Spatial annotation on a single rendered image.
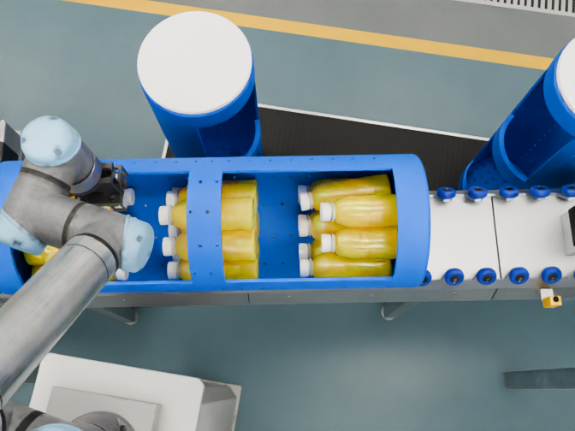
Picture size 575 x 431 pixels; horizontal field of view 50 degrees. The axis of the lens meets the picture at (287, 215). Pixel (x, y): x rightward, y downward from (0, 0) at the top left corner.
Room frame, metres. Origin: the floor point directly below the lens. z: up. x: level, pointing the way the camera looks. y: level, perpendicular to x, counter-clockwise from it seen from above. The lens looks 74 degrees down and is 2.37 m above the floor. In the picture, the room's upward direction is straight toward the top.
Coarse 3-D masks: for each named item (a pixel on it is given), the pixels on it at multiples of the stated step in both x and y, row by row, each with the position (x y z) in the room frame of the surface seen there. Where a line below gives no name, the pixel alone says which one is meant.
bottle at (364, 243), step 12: (348, 228) 0.32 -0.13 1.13; (360, 228) 0.32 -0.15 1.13; (372, 228) 0.32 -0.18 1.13; (384, 228) 0.32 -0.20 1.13; (396, 228) 0.32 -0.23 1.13; (336, 240) 0.29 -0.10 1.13; (348, 240) 0.29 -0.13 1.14; (360, 240) 0.29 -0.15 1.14; (372, 240) 0.29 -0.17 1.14; (384, 240) 0.29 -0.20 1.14; (396, 240) 0.29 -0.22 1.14; (336, 252) 0.27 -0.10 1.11; (348, 252) 0.27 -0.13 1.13; (360, 252) 0.27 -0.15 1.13; (372, 252) 0.27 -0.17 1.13; (384, 252) 0.27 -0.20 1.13
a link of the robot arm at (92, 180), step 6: (96, 156) 0.36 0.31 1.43; (96, 162) 0.35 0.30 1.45; (96, 168) 0.34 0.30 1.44; (90, 174) 0.32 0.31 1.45; (96, 174) 0.33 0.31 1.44; (84, 180) 0.31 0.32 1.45; (90, 180) 0.32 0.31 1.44; (96, 180) 0.32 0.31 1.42; (72, 186) 0.30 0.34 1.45; (78, 186) 0.31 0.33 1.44; (84, 186) 0.31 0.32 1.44; (90, 186) 0.31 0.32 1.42; (72, 192) 0.31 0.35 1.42; (78, 192) 0.30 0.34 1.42
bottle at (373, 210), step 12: (336, 204) 0.36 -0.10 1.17; (348, 204) 0.36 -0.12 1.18; (360, 204) 0.36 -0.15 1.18; (372, 204) 0.36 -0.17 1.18; (384, 204) 0.36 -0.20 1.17; (396, 204) 0.36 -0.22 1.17; (336, 216) 0.34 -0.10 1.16; (348, 216) 0.33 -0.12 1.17; (360, 216) 0.33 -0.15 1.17; (372, 216) 0.33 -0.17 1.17; (384, 216) 0.33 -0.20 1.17; (396, 216) 0.33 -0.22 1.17
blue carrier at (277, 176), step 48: (0, 192) 0.37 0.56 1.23; (144, 192) 0.44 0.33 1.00; (192, 192) 0.36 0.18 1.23; (288, 192) 0.44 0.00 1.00; (192, 240) 0.27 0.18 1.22; (288, 240) 0.33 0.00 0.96; (0, 288) 0.19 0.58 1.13; (144, 288) 0.20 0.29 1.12; (192, 288) 0.20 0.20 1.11; (240, 288) 0.20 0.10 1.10; (288, 288) 0.20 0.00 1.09; (336, 288) 0.20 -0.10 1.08
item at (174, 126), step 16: (240, 96) 0.68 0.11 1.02; (256, 96) 0.80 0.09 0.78; (160, 112) 0.65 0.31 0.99; (224, 112) 0.64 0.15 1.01; (240, 112) 0.88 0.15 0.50; (256, 112) 0.80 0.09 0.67; (176, 128) 0.63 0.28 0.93; (192, 128) 0.62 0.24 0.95; (208, 128) 0.89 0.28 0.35; (224, 128) 0.90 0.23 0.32; (240, 128) 0.88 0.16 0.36; (256, 128) 0.77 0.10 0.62; (176, 144) 0.64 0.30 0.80; (192, 144) 0.62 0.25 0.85; (208, 144) 0.88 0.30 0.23; (224, 144) 0.90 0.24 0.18; (240, 144) 0.89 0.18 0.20; (256, 144) 0.72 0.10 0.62
